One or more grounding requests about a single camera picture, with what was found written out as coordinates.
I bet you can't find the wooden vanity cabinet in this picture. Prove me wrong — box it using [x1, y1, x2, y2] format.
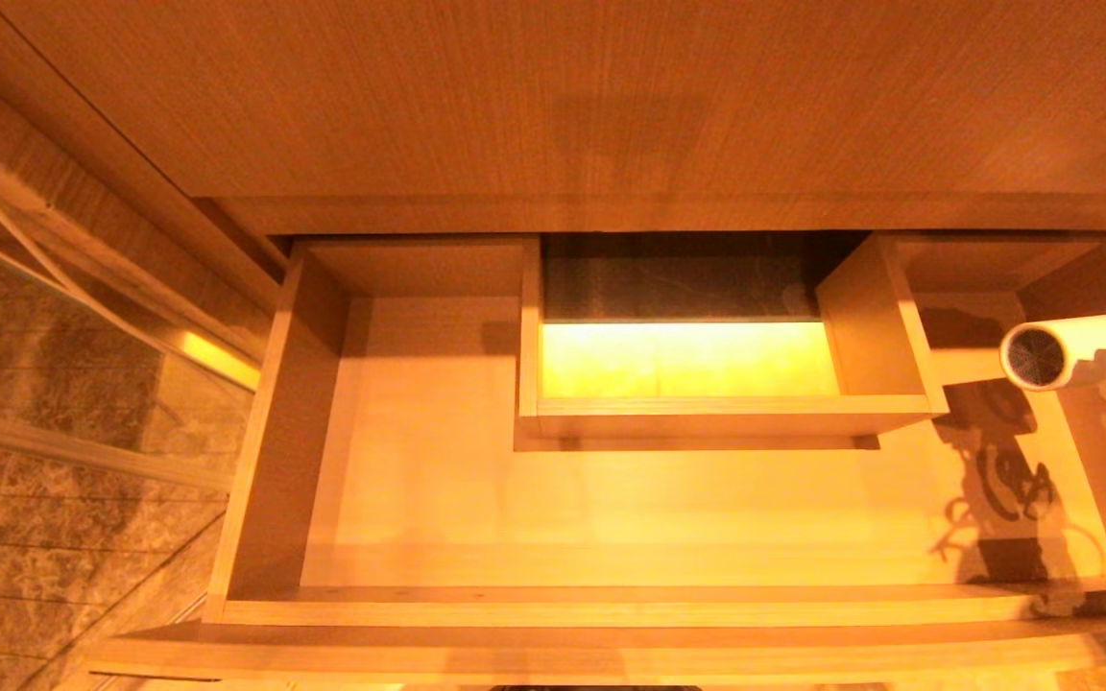
[0, 0, 1106, 366]

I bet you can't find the wooden drawer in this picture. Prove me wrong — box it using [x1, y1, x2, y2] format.
[87, 230, 1106, 684]

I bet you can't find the glass shower door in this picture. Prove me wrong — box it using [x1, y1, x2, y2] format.
[0, 144, 263, 691]

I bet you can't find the white hair dryer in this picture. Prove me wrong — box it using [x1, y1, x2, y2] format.
[999, 313, 1106, 444]

